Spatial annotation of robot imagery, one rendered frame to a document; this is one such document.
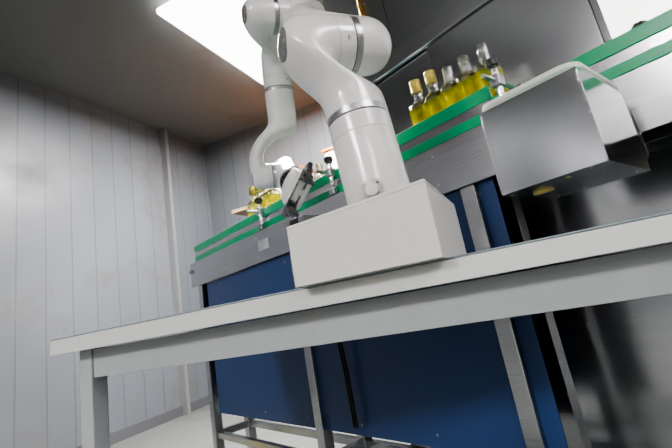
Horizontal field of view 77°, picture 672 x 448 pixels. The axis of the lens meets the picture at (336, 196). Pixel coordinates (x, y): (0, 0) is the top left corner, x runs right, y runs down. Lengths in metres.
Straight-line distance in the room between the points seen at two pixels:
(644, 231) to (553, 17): 0.82
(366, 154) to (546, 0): 0.79
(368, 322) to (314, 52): 0.48
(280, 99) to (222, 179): 3.85
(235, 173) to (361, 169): 4.31
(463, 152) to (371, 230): 0.47
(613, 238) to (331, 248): 0.37
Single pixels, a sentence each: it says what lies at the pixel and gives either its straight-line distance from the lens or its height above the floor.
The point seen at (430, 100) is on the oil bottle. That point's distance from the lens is 1.29.
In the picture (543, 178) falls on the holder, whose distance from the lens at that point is 0.76.
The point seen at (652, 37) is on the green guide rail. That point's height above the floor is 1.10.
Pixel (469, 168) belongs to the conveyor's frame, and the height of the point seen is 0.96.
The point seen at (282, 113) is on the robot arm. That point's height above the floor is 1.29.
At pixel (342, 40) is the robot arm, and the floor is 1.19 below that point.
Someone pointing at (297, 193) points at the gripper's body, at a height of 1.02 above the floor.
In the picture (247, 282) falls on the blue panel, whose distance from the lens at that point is 1.87.
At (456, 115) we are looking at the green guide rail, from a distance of 1.09.
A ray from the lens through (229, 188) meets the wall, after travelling 5.02.
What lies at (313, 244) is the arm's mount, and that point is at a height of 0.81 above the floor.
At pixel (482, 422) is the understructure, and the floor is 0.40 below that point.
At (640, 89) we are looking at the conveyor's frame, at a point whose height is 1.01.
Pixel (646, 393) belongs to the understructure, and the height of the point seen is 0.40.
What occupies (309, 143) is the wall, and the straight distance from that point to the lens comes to 4.54.
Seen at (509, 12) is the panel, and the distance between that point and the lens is 1.41.
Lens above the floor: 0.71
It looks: 14 degrees up
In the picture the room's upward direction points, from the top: 10 degrees counter-clockwise
